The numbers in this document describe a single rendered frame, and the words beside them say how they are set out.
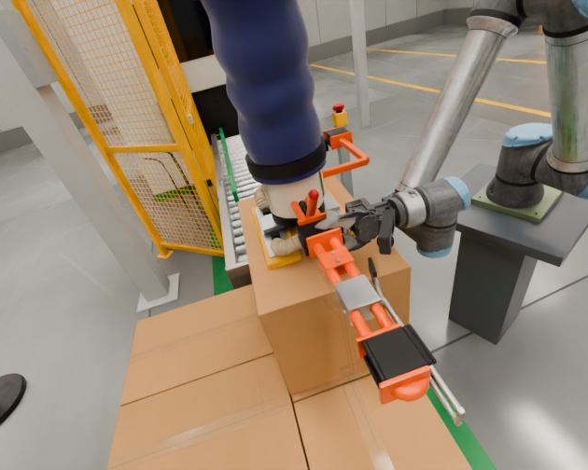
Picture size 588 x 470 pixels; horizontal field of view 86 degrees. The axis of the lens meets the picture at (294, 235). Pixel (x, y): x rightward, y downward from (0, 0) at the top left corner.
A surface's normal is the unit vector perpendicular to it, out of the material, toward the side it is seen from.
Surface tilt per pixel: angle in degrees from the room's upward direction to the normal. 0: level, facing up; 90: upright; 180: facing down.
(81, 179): 90
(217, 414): 0
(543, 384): 0
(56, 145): 90
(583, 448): 0
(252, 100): 70
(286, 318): 90
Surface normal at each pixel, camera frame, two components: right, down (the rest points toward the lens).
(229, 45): -0.47, 0.42
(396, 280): 0.23, 0.55
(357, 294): -0.19, -0.78
